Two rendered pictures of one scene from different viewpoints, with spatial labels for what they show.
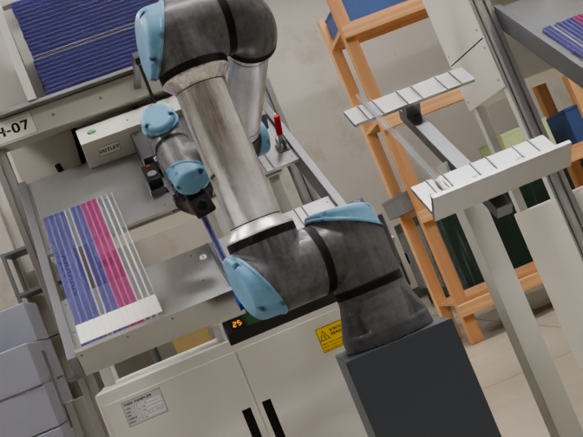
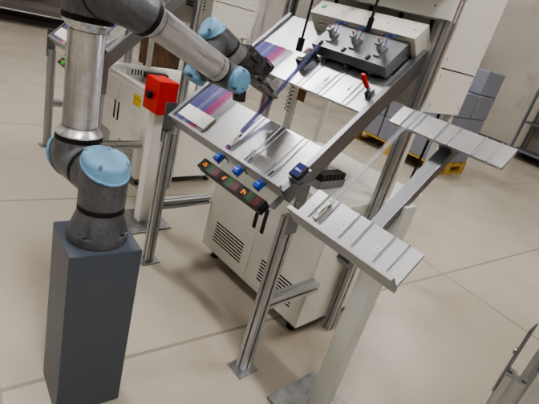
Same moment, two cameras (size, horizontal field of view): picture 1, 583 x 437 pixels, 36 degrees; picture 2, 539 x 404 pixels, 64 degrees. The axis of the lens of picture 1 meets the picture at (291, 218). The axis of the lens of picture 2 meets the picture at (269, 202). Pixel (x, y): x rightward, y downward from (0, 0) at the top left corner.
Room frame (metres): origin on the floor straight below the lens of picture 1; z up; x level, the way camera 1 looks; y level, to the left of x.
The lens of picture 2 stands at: (1.24, -1.09, 1.19)
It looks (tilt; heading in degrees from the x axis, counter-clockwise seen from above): 23 degrees down; 53
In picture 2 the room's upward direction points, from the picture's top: 16 degrees clockwise
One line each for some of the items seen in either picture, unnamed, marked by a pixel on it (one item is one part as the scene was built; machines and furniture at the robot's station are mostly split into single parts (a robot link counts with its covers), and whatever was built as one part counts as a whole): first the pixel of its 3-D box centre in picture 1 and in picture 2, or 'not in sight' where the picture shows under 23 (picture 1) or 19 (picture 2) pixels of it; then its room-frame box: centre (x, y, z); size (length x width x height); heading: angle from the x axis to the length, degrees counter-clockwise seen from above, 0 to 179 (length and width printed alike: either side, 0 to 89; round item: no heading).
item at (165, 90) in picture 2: not in sight; (151, 154); (1.97, 0.93, 0.39); 0.24 x 0.24 x 0.78; 11
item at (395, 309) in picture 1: (378, 309); (99, 219); (1.50, -0.08, 0.60); 0.15 x 0.15 x 0.10
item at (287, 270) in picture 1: (229, 153); (83, 79); (1.46, 0.05, 0.92); 0.15 x 0.12 x 0.55; 108
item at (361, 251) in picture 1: (347, 244); (103, 177); (1.50, -0.07, 0.72); 0.13 x 0.12 x 0.14; 108
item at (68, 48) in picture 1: (121, 26); not in sight; (2.46, 0.23, 1.52); 0.51 x 0.13 x 0.27; 101
